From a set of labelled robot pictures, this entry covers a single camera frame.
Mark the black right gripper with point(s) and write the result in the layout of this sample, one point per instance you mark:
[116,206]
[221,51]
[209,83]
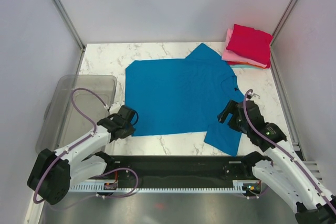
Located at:
[229,108]

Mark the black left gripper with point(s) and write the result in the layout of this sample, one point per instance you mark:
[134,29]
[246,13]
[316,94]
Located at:
[129,131]

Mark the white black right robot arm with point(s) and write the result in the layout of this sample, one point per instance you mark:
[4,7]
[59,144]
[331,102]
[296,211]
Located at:
[279,166]

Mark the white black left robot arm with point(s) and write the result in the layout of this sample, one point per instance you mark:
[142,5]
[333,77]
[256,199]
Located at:
[55,172]

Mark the folded light blue t shirt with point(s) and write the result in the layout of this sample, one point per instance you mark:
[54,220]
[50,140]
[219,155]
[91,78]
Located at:
[246,66]

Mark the clear plastic bin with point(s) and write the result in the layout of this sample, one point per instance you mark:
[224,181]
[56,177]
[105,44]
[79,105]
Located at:
[62,123]

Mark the folded crimson t shirt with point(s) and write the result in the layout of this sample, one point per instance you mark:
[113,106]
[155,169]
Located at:
[250,43]

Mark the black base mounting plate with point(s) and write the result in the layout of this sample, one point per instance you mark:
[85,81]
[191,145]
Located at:
[183,170]

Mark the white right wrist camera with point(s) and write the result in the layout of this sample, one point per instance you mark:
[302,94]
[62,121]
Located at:
[250,94]

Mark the white slotted cable duct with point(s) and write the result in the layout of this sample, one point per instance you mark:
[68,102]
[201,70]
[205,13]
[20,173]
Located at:
[105,187]

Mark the aluminium right frame post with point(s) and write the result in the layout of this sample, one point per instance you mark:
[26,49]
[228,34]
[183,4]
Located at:
[285,16]

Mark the aluminium frame post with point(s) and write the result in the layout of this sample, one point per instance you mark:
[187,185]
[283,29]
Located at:
[285,16]
[69,24]

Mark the aluminium left frame post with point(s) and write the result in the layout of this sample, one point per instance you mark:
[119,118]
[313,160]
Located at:
[69,24]

